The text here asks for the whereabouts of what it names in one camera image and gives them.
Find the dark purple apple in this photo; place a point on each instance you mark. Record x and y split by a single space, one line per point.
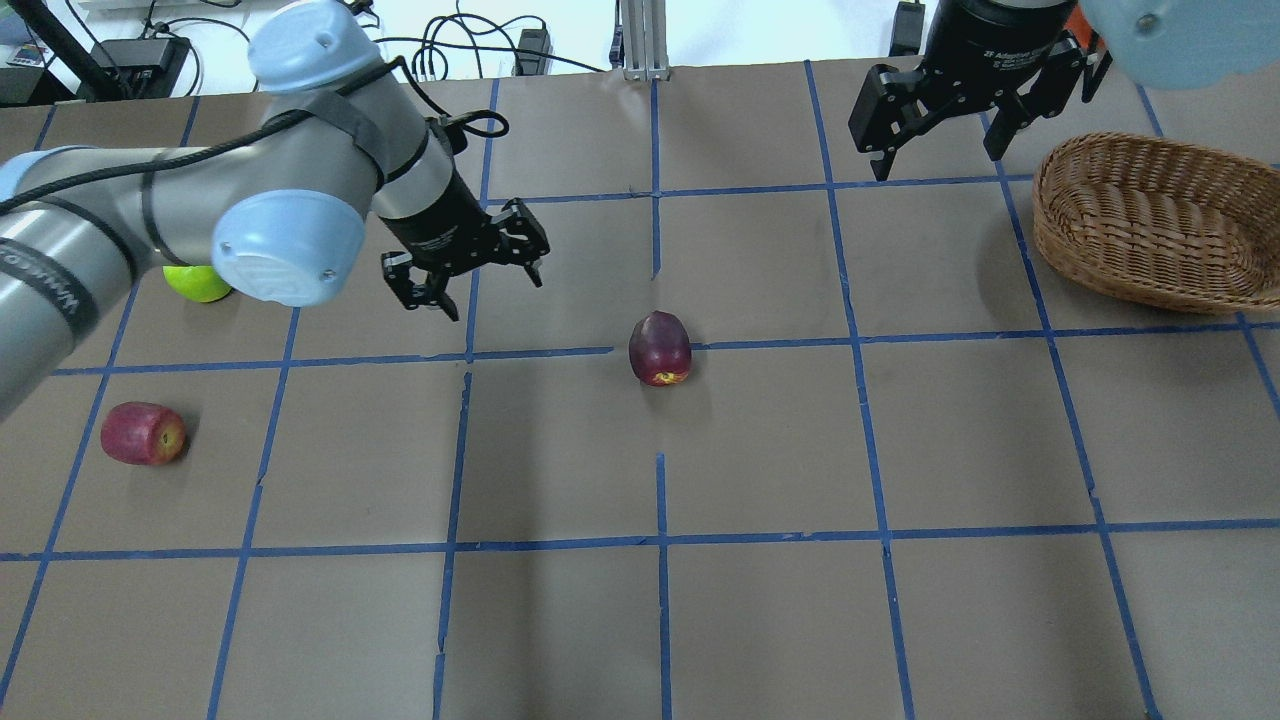
660 350

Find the woven wicker basket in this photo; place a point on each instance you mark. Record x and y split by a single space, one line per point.
1160 222

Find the red apple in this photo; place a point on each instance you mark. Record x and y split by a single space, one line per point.
141 433

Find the black power adapter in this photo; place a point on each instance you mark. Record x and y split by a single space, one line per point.
532 54

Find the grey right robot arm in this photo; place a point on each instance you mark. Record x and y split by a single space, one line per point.
766 135

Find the aluminium frame post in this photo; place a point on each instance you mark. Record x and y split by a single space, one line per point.
644 47

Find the green apple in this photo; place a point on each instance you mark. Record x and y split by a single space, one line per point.
200 284

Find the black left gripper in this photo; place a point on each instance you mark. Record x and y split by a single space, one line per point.
437 226

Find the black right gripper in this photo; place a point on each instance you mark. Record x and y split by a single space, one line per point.
992 45

